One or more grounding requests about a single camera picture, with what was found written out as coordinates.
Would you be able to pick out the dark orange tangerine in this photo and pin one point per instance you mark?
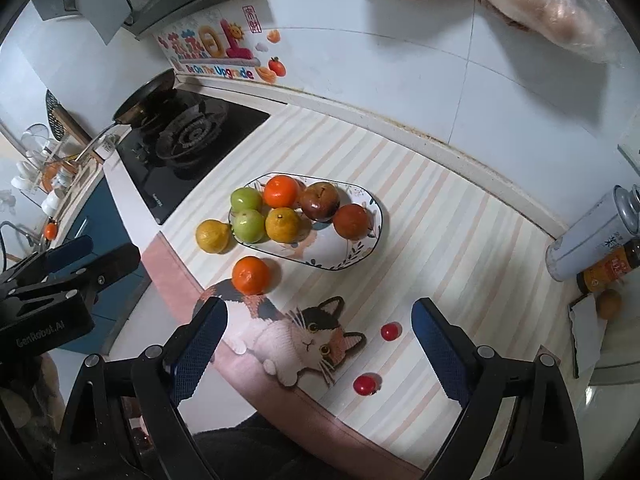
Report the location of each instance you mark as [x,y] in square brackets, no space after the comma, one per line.
[351,222]

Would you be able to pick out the green apple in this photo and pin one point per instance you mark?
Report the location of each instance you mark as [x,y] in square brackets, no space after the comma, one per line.
[248,226]
[245,198]

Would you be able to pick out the red cherry tomato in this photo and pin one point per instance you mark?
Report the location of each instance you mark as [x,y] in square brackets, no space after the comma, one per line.
[365,385]
[391,331]

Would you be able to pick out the dark red apple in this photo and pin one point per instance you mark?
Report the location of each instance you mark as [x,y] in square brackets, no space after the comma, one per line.
[319,201]

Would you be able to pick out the black frying pan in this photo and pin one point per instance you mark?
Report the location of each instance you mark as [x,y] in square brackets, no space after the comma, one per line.
[137,107]

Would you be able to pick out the striped cat print table mat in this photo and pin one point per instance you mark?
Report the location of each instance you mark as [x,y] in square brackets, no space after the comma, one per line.
[443,238]

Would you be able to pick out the bright orange tangerine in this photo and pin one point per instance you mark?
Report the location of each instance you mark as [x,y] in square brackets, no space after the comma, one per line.
[281,191]

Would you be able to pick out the small yellow lemon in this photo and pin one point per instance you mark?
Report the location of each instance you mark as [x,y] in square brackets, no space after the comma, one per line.
[282,225]

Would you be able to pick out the orange label bottle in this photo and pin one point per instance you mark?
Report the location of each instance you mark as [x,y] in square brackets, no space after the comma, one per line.
[611,268]

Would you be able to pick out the floral oval ceramic plate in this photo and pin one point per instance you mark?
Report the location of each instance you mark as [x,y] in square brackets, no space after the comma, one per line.
[319,245]

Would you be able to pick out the yellow pear-shaped lemon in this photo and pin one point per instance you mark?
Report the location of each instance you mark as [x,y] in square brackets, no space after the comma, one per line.
[213,236]

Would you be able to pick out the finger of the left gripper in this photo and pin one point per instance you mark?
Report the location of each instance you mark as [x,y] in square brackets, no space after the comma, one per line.
[90,277]
[37,266]

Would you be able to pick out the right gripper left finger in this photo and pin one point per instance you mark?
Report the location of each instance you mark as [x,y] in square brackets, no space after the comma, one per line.
[122,420]

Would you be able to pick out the black gas stove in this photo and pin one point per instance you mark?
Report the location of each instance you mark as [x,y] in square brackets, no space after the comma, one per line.
[168,154]

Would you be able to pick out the large orange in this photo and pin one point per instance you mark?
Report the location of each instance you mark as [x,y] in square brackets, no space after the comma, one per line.
[251,276]

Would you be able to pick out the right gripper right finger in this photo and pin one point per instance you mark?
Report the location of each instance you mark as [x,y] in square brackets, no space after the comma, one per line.
[542,439]

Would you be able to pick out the colourful wall sticker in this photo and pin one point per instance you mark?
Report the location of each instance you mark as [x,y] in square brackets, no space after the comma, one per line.
[232,41]

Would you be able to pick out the silver gas canister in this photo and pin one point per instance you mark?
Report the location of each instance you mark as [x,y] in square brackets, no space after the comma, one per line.
[610,224]

